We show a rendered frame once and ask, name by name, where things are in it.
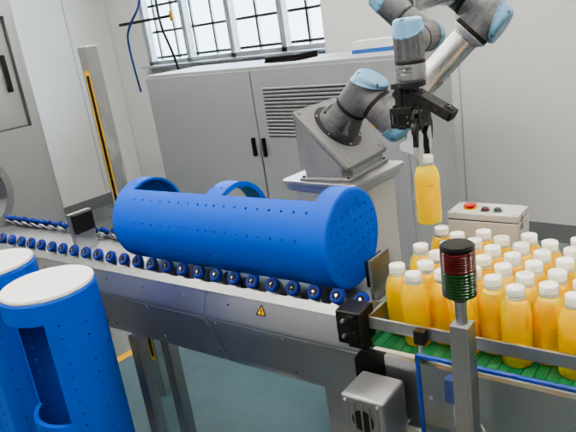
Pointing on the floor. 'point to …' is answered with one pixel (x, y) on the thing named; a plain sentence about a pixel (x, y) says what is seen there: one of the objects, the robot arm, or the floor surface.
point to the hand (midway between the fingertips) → (425, 158)
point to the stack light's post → (465, 376)
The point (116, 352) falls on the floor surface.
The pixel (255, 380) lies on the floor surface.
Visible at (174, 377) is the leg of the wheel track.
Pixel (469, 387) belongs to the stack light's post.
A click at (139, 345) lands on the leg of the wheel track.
